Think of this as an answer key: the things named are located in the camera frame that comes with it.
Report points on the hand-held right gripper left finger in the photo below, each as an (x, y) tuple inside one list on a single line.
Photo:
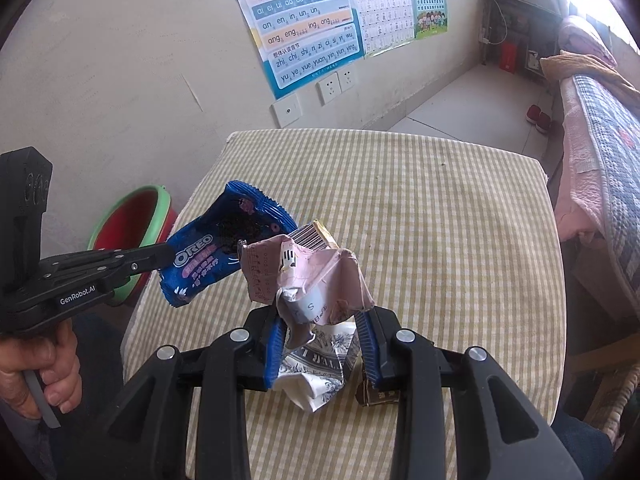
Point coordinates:
[(276, 355)]

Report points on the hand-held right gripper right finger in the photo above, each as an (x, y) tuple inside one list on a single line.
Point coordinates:
[(371, 355)]

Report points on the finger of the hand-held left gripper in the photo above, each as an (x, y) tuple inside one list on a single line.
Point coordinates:
[(100, 256), (142, 267)]

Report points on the white patterned wrapper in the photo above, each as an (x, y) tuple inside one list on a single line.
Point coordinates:
[(315, 367)]

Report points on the red bin with green rim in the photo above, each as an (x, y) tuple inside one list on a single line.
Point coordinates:
[(135, 215)]

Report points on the blue cookie wrapper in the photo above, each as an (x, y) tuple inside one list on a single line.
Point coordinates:
[(210, 257)]

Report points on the light pink foil wrapper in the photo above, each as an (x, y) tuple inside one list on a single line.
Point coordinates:
[(330, 275)]

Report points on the person's left forearm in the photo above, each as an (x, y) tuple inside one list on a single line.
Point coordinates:
[(22, 450)]

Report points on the person's left hand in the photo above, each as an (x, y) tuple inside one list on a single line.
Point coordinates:
[(25, 365)]

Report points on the brown packet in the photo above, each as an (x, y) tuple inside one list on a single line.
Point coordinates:
[(376, 395)]

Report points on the beige barcode wrapper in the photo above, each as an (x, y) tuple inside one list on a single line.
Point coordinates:
[(312, 234)]

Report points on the person's right leg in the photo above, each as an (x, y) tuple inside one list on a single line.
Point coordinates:
[(580, 447)]

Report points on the pink bed sheet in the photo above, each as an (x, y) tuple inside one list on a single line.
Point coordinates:
[(575, 170)]

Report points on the pair of red shoes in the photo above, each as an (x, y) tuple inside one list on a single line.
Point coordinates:
[(539, 119)]

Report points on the bed with quilt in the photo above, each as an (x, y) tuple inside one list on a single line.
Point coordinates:
[(612, 160)]

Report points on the red box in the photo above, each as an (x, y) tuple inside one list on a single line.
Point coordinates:
[(509, 56)]

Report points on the tan blanket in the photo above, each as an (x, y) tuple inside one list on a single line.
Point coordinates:
[(590, 77)]

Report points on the dark metal shelf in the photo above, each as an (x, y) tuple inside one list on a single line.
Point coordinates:
[(530, 25)]

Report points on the pink pillow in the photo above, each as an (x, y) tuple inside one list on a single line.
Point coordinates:
[(585, 40)]

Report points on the white round-hole wall socket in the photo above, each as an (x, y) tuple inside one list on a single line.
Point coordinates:
[(286, 111)]

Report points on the wooden bed frame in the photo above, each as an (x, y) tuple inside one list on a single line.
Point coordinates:
[(590, 310)]

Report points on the white power wall socket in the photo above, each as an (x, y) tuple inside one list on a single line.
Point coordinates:
[(347, 81), (328, 90)]

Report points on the blue phonics wall poster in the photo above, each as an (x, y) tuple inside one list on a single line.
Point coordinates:
[(295, 25)]

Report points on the white chart wall poster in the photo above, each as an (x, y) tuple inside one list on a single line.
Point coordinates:
[(382, 5)]

